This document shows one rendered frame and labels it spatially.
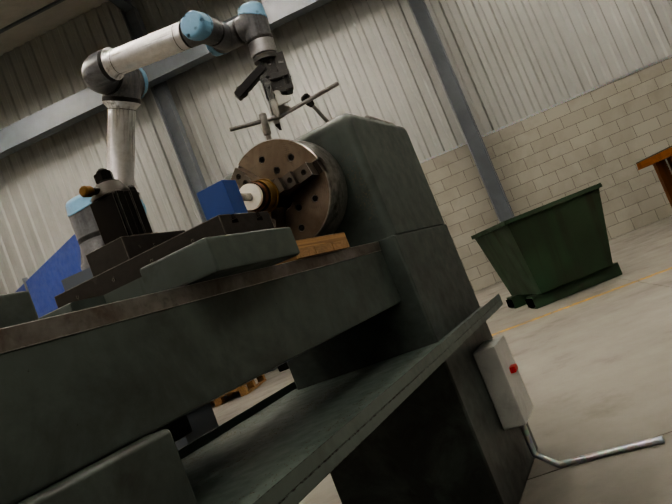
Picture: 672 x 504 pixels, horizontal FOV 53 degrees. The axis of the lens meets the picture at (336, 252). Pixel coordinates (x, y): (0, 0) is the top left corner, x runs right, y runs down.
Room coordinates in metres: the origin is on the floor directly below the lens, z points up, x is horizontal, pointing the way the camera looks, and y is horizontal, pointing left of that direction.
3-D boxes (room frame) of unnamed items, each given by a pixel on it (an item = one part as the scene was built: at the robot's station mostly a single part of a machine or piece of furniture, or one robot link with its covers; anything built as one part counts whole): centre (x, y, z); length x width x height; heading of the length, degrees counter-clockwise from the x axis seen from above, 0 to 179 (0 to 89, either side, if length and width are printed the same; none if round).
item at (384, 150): (2.28, -0.07, 1.06); 0.59 x 0.48 x 0.39; 156
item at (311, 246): (1.63, 0.19, 0.89); 0.36 x 0.30 x 0.04; 66
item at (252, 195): (1.66, 0.17, 1.08); 0.13 x 0.07 x 0.07; 156
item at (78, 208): (2.01, 0.65, 1.27); 0.13 x 0.12 x 0.14; 158
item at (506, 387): (2.15, -0.51, 0.22); 0.42 x 0.18 x 0.44; 66
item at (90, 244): (2.01, 0.65, 1.15); 0.15 x 0.15 x 0.10
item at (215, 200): (1.59, 0.21, 1.00); 0.08 x 0.06 x 0.23; 66
